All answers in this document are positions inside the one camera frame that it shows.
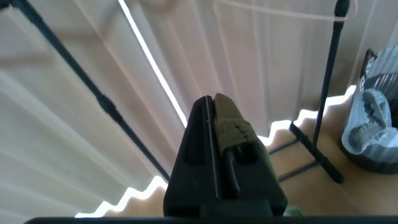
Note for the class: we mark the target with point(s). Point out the black clothes rack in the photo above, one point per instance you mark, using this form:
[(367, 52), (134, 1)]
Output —
[(328, 77)]

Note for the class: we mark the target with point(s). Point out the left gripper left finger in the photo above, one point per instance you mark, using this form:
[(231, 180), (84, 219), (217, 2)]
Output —
[(189, 189)]

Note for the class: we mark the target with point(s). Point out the white laundry basket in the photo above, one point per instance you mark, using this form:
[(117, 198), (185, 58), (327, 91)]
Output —
[(382, 84)]

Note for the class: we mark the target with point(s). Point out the pale blue garment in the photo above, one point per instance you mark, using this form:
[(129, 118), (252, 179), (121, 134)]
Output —
[(363, 124)]

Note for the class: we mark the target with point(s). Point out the pink clothes hanger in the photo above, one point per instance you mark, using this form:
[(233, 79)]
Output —
[(280, 12)]

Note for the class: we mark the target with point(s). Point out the green long-sleeved shirt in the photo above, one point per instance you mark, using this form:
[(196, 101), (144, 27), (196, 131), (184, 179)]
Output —
[(228, 124)]

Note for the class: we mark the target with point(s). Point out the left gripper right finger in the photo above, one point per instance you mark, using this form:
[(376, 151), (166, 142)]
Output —
[(255, 193)]

